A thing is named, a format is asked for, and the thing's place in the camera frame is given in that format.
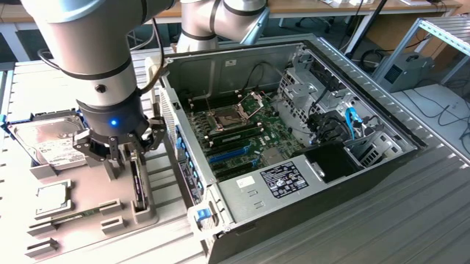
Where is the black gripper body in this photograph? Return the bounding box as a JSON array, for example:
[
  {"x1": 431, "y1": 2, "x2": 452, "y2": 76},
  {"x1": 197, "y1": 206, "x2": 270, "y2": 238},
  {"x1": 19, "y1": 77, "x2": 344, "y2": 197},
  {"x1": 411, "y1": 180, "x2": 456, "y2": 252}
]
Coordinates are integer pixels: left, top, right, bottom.
[{"x1": 77, "y1": 87, "x2": 150, "y2": 140}]

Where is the low-profile graphics card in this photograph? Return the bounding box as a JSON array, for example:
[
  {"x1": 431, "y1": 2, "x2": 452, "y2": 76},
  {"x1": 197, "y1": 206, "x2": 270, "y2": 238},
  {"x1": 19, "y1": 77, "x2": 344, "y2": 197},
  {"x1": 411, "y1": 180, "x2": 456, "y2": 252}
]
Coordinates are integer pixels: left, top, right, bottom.
[{"x1": 128, "y1": 150, "x2": 149, "y2": 212}]

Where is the silver hard disk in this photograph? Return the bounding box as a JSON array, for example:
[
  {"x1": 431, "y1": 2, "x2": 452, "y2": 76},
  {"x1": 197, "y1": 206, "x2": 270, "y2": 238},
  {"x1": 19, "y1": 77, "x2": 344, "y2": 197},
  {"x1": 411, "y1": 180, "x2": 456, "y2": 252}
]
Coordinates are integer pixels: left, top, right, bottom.
[{"x1": 7, "y1": 115, "x2": 90, "y2": 170}]

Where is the thin locking lever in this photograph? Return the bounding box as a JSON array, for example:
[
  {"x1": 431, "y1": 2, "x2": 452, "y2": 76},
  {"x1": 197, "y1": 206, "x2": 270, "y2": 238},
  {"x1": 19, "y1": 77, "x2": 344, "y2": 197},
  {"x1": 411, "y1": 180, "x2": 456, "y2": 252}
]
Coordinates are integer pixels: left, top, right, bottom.
[{"x1": 204, "y1": 89, "x2": 214, "y2": 115}]

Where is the grey parts rack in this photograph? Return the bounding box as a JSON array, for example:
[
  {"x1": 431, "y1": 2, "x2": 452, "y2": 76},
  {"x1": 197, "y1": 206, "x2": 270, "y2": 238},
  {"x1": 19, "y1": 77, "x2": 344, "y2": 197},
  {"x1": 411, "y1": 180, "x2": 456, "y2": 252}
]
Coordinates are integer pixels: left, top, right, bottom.
[{"x1": 25, "y1": 140, "x2": 160, "y2": 259}]

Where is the black RAM slot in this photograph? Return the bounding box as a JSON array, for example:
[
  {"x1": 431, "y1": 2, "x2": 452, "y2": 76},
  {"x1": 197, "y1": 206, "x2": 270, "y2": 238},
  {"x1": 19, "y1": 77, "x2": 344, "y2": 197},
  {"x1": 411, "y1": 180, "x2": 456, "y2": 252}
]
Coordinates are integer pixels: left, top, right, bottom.
[
  {"x1": 189, "y1": 95, "x2": 237, "y2": 107},
  {"x1": 205, "y1": 141, "x2": 256, "y2": 155},
  {"x1": 190, "y1": 98, "x2": 240, "y2": 112},
  {"x1": 204, "y1": 122, "x2": 262, "y2": 138}
]

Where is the silver CPU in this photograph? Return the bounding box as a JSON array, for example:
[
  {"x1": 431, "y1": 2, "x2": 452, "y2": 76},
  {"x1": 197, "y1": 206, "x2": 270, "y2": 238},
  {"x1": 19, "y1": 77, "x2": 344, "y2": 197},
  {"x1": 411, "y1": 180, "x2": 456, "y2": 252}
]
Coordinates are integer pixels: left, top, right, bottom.
[{"x1": 35, "y1": 186, "x2": 70, "y2": 215}]

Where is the blue expansion slot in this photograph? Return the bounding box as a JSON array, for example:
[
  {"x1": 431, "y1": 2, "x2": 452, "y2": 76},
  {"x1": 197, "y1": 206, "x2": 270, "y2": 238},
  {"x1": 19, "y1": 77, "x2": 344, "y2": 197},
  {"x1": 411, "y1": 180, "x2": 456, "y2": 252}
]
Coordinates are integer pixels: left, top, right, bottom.
[{"x1": 209, "y1": 147, "x2": 252, "y2": 163}]

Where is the blue disk caddy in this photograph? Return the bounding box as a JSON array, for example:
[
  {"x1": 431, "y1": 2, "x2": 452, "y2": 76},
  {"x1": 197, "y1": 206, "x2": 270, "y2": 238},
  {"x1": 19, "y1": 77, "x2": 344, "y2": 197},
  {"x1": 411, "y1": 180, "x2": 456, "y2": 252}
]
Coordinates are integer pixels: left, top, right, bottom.
[{"x1": 0, "y1": 108, "x2": 85, "y2": 136}]

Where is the black RAM stick with label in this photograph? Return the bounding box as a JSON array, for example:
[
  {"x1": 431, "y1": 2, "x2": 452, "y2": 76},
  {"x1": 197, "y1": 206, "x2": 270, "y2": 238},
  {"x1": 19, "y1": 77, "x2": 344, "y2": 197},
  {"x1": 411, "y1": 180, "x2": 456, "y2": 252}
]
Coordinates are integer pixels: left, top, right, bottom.
[{"x1": 209, "y1": 128, "x2": 266, "y2": 147}]

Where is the black expansion slot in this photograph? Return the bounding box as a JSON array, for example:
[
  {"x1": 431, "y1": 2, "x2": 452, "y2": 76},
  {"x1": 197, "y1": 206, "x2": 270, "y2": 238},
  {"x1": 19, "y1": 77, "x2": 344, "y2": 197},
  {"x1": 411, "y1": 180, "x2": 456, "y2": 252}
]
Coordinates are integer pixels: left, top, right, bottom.
[
  {"x1": 213, "y1": 161, "x2": 254, "y2": 173},
  {"x1": 217, "y1": 166, "x2": 258, "y2": 180}
]

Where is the green RAM stick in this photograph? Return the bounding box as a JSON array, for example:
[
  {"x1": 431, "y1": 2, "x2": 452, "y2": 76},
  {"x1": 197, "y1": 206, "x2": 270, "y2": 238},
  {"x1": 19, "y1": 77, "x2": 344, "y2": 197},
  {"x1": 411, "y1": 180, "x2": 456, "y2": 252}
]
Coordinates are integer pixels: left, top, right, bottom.
[{"x1": 29, "y1": 207, "x2": 102, "y2": 228}]

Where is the silver socket cover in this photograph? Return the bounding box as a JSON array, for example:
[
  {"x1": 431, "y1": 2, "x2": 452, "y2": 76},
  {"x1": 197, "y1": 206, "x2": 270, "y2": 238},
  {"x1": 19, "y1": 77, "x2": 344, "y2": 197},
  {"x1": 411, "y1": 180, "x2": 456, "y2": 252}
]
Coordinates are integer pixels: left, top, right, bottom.
[{"x1": 234, "y1": 90, "x2": 268, "y2": 118}]

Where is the green motherboard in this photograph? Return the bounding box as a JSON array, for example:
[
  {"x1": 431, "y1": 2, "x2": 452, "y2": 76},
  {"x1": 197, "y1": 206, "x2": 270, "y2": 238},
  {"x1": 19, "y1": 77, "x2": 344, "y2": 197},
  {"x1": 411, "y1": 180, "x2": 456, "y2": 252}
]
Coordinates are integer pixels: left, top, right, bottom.
[{"x1": 186, "y1": 90, "x2": 321, "y2": 182}]

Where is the silver chipset heat sink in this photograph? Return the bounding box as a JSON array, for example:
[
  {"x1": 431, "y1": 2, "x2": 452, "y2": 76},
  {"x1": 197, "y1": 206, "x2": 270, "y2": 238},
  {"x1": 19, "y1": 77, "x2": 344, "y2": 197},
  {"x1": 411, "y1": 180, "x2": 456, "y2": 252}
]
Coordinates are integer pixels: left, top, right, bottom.
[{"x1": 264, "y1": 148, "x2": 292, "y2": 163}]

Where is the grey power supply unit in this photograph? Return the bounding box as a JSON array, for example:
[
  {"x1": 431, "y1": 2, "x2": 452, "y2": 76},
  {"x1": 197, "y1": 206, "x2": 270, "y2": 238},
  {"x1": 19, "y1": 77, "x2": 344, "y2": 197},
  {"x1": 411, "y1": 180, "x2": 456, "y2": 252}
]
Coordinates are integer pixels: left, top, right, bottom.
[{"x1": 217, "y1": 153, "x2": 321, "y2": 224}]

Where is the silver drive cage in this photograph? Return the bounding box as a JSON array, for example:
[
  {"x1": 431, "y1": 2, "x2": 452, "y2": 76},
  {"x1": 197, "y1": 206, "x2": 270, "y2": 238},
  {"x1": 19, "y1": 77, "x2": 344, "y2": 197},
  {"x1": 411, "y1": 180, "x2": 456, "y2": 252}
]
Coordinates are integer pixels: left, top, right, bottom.
[{"x1": 277, "y1": 67, "x2": 355, "y2": 111}]

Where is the wooden office desk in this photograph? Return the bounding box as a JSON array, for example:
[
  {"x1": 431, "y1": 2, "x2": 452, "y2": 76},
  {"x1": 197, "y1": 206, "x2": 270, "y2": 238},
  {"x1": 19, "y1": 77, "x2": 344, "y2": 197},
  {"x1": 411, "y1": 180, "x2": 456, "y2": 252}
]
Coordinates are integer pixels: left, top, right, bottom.
[
  {"x1": 268, "y1": 0, "x2": 464, "y2": 56},
  {"x1": 0, "y1": 0, "x2": 38, "y2": 62}
]

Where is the black plastic fan shroud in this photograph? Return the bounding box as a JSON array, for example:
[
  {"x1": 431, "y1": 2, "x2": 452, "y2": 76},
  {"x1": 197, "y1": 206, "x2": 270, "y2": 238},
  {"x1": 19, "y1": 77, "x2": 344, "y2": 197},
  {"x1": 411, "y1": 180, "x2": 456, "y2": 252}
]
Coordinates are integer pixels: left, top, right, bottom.
[{"x1": 304, "y1": 142, "x2": 364, "y2": 184}]

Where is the grey metal disk bay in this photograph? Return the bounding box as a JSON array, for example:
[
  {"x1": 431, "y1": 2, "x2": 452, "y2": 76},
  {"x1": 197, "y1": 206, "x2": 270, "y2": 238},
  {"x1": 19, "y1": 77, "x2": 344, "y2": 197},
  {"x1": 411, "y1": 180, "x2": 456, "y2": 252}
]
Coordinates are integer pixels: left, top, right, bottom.
[{"x1": 348, "y1": 129, "x2": 408, "y2": 169}]

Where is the black star chair base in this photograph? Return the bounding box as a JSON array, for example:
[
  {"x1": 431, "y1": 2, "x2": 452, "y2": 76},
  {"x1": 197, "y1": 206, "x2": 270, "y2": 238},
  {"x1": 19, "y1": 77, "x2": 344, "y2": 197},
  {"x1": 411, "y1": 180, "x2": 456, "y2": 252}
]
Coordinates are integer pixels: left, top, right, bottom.
[{"x1": 293, "y1": 16, "x2": 336, "y2": 34}]

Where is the open grey PC case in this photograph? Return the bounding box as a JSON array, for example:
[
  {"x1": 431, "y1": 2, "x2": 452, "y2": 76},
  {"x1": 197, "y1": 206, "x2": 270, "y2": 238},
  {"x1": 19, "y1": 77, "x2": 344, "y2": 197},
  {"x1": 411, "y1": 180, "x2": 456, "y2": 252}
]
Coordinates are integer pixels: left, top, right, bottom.
[{"x1": 145, "y1": 32, "x2": 429, "y2": 264}]

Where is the grey control box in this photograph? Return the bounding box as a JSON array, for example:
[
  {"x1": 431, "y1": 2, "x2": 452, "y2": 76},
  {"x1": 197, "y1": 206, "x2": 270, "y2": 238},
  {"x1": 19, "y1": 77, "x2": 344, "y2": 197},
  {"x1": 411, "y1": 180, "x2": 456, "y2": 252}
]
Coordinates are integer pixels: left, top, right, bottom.
[{"x1": 381, "y1": 52, "x2": 437, "y2": 93}]

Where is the black stand pole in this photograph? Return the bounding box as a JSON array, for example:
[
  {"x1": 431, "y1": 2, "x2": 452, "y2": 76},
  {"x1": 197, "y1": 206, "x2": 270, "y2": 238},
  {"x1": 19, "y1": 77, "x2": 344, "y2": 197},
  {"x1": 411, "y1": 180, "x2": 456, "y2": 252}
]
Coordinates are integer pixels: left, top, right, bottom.
[{"x1": 345, "y1": 0, "x2": 389, "y2": 56}]

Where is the arched black wire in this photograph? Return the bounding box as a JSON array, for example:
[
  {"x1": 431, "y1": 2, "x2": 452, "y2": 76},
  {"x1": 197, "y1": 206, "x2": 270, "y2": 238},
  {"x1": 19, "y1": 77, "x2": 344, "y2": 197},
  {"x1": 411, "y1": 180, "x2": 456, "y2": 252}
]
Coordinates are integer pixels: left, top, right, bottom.
[{"x1": 245, "y1": 62, "x2": 285, "y2": 92}]

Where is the black wire bundle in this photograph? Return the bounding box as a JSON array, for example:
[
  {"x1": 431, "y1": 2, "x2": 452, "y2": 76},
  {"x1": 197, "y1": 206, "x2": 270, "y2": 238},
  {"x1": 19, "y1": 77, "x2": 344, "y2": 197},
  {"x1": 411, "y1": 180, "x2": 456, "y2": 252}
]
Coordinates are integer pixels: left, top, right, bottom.
[{"x1": 308, "y1": 111, "x2": 350, "y2": 145}]

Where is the long blue SATA wire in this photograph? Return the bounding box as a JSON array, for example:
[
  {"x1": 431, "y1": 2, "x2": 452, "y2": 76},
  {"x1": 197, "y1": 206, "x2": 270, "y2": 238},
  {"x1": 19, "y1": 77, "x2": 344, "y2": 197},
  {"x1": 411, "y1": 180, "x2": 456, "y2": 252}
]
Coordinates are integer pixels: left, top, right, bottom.
[{"x1": 345, "y1": 107, "x2": 360, "y2": 141}]

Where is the short blue SATA wire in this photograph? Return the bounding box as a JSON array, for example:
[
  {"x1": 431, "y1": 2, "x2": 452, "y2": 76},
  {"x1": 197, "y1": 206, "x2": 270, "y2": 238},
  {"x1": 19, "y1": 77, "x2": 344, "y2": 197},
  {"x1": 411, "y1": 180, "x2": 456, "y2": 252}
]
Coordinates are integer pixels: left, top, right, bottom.
[{"x1": 352, "y1": 117, "x2": 372, "y2": 130}]

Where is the coiled floor cable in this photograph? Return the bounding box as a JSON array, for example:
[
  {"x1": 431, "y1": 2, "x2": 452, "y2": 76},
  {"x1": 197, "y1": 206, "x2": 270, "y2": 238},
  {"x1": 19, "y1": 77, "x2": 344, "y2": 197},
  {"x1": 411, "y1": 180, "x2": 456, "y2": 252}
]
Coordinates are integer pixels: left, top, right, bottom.
[{"x1": 363, "y1": 49, "x2": 385, "y2": 69}]

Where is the black table cable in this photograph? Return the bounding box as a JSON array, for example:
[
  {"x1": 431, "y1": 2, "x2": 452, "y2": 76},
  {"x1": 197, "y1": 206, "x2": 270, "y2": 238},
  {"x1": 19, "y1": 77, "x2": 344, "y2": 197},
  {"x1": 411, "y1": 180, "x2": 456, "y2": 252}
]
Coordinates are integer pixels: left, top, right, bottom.
[{"x1": 403, "y1": 89, "x2": 470, "y2": 138}]

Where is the aluminium frame rack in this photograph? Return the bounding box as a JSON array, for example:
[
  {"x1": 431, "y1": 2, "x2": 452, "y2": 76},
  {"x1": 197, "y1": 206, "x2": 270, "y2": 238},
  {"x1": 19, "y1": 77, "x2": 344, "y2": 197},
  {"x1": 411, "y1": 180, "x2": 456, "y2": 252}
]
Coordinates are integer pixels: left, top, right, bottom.
[{"x1": 371, "y1": 15, "x2": 470, "y2": 86}]

